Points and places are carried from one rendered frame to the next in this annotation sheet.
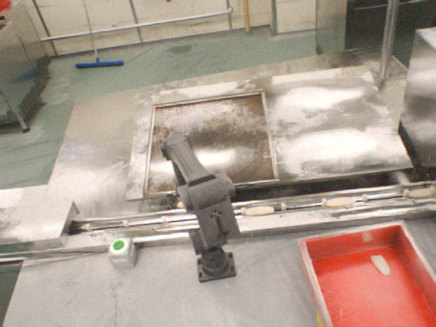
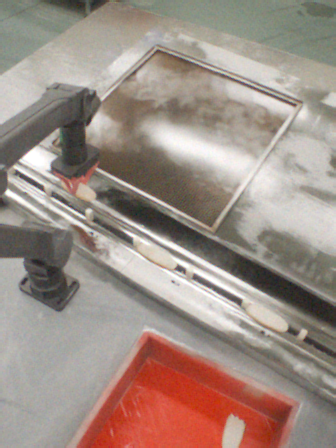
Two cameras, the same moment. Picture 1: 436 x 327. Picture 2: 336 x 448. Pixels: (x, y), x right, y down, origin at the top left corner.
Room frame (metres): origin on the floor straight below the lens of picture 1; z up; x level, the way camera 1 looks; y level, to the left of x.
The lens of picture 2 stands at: (0.34, -0.38, 1.72)
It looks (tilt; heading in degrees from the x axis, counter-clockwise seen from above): 50 degrees down; 25
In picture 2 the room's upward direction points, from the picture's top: 5 degrees clockwise
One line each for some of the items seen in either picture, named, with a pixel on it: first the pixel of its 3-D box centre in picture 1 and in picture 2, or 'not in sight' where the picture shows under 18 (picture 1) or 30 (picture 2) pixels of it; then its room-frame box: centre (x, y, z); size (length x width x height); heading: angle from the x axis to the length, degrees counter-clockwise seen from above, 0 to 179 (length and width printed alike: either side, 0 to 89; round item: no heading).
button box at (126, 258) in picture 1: (124, 255); not in sight; (0.84, 0.38, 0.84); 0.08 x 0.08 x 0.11; 85
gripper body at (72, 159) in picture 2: (184, 177); (74, 150); (0.94, 0.13, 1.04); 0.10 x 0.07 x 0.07; 174
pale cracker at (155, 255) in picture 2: (259, 210); (156, 255); (0.92, -0.09, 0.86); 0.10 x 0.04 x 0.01; 85
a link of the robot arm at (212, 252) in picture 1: (206, 240); (42, 247); (0.76, 0.09, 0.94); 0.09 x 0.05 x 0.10; 14
